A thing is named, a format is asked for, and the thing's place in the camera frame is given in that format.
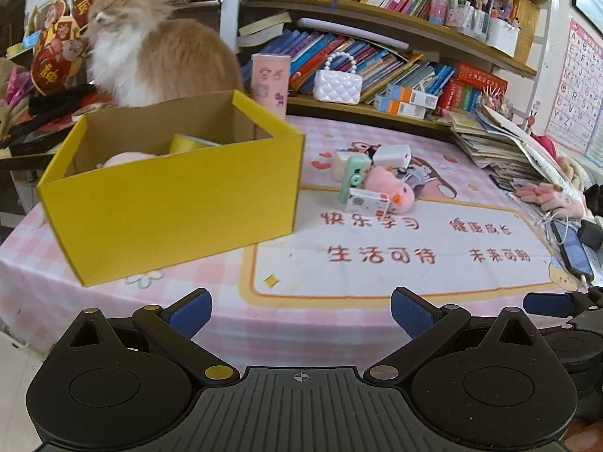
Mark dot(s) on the white toy camera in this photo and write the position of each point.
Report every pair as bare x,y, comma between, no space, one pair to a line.
367,202

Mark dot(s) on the cream white block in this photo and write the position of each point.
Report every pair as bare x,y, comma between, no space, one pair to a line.
341,162

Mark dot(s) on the pink printed tablecloth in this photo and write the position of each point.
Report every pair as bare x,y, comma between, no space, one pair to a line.
377,254

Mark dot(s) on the fluffy orange white cat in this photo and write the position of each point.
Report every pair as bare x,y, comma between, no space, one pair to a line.
155,56

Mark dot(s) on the orange blue white carton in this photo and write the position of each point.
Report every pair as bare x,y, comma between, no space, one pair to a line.
400,107
412,95

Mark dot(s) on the pink duck plush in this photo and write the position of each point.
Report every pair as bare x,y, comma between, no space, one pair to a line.
391,188

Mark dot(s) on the black smartphone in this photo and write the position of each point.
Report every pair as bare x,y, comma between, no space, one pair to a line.
572,249

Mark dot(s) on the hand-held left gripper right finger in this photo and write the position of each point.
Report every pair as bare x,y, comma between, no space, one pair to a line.
414,313

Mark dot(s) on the pink plush gloves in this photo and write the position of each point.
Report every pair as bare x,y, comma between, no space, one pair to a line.
549,197

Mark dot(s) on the white rolled paper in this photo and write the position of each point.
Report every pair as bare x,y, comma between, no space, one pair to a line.
348,30

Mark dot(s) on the alphabet wall poster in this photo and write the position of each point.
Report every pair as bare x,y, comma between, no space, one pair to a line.
577,94

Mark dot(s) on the green toy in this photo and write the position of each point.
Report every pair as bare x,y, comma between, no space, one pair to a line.
354,176

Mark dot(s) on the yellow tape roll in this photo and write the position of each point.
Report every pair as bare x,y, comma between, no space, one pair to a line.
193,146

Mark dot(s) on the white storage box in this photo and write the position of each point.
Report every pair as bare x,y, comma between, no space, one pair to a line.
503,36

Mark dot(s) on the small white box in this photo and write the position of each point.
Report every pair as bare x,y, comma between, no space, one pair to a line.
392,155

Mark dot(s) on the purple grey small toy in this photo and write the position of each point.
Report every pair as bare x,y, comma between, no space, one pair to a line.
414,179

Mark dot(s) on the stack of red books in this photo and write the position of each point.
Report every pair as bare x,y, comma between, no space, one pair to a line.
471,87

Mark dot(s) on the red gold paper decoration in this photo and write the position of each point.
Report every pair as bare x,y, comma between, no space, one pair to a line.
56,42

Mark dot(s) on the pink white bottle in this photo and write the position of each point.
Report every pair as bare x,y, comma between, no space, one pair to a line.
439,4

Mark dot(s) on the pink spiky ornament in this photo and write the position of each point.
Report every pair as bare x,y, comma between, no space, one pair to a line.
494,99

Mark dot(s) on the person's right hand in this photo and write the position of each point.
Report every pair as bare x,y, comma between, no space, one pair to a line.
586,438

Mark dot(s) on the black cloth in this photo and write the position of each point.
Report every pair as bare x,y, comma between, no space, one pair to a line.
61,99

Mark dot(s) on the clear pen holder with pens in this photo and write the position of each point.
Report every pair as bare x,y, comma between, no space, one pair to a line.
466,16

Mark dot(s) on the yellow cardboard box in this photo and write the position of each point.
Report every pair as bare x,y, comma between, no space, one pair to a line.
165,207

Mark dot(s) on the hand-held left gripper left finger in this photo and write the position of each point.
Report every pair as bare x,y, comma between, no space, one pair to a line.
191,313

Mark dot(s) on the pink cartoon cylinder container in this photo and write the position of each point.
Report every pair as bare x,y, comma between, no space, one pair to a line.
271,84

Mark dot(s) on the stack of loose booklets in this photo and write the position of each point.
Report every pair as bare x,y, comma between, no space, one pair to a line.
499,146

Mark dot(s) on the row of blue purple books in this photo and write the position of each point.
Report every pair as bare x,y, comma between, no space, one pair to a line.
372,63

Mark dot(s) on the pale pink plush toy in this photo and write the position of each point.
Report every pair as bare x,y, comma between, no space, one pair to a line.
127,159

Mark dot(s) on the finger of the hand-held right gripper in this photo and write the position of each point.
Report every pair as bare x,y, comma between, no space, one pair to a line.
546,305

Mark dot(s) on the black power adapter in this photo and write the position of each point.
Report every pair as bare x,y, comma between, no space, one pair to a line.
591,234

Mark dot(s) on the thick white-paged books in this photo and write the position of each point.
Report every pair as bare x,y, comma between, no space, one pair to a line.
264,26

